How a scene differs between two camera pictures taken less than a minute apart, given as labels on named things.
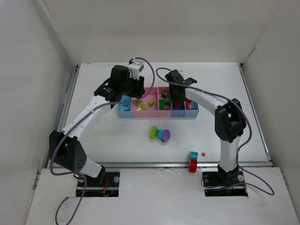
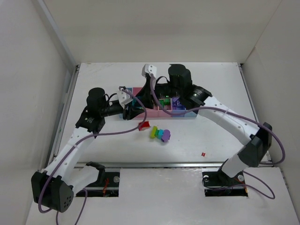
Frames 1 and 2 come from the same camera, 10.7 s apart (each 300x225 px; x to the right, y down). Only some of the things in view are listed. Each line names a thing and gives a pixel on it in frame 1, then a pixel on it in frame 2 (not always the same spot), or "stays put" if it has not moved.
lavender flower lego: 166,136 stays put
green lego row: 162,102 stays put
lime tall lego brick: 153,132 stays put
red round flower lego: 192,166 -> 143,125
